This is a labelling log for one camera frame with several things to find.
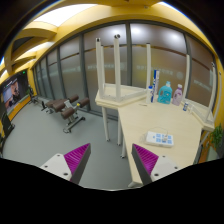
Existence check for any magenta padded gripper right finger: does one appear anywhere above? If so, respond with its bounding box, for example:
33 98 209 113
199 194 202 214
132 144 179 185

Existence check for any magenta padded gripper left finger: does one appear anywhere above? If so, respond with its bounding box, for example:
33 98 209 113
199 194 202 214
41 143 91 185

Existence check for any white charger plug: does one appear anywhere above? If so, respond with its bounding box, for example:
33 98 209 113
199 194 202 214
162 134 168 139

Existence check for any white power strip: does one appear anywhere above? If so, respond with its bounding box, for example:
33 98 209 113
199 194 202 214
145 131 174 147

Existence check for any beige work table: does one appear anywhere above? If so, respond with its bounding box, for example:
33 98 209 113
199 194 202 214
117 98 215 189

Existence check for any brown padded exercise bench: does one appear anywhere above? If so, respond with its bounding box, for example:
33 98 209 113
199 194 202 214
44 94 90 133

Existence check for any small white blue-label bottle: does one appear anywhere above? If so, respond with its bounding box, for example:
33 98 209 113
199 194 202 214
183 102 189 111

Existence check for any pink detergent bottle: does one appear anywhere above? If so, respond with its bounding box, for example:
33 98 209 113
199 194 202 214
172 84 182 106

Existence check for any green potted plant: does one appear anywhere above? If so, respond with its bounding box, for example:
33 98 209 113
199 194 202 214
209 125 223 159

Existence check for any upturned white table right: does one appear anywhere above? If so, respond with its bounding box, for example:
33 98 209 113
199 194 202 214
181 55 217 132

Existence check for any upturned white table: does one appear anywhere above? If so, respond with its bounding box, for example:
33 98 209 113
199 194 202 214
95 34 151 141
181 55 217 132

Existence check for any blue detergent bottle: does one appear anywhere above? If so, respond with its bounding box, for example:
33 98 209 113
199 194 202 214
157 81 172 104

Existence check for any small blue white bottle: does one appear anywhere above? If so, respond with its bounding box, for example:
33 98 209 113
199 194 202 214
146 86 153 104

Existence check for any blue white tall box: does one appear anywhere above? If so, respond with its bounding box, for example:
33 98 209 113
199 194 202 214
153 70 160 95

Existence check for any black exercise machine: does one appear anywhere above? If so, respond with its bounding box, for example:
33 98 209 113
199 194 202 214
28 85 38 104

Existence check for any upturned white table left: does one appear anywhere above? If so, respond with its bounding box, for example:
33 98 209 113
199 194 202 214
95 34 151 141

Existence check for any white power strip cable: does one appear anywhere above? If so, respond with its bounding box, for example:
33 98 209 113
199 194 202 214
144 126 169 138

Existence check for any wall-mounted tv screen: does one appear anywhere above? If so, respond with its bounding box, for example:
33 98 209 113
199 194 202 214
0 72 28 117

